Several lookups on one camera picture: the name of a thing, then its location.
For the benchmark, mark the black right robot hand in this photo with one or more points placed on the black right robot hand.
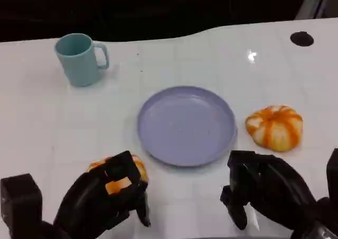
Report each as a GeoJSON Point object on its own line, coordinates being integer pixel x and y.
{"type": "Point", "coordinates": [277, 186]}

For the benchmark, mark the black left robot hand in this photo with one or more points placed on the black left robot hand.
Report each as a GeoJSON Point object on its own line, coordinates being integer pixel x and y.
{"type": "Point", "coordinates": [87, 202]}

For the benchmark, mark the large orange white bread roll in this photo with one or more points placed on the large orange white bread roll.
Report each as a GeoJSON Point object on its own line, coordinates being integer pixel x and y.
{"type": "Point", "coordinates": [274, 129]}

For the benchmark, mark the lilac plate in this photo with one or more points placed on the lilac plate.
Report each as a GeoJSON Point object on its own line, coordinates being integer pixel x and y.
{"type": "Point", "coordinates": [186, 125]}

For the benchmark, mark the pale green mug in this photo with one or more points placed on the pale green mug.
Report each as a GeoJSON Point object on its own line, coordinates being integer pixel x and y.
{"type": "Point", "coordinates": [78, 62]}

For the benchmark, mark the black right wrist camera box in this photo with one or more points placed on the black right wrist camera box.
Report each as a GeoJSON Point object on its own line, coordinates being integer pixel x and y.
{"type": "Point", "coordinates": [333, 173]}

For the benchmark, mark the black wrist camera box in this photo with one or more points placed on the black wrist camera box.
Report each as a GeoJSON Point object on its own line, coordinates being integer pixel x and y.
{"type": "Point", "coordinates": [19, 202]}
{"type": "Point", "coordinates": [333, 173]}

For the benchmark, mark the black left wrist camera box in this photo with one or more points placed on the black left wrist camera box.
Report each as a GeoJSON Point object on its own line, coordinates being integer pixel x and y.
{"type": "Point", "coordinates": [19, 202]}

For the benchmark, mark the grey metal frame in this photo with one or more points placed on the grey metal frame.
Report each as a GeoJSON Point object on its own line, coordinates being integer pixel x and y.
{"type": "Point", "coordinates": [314, 1]}

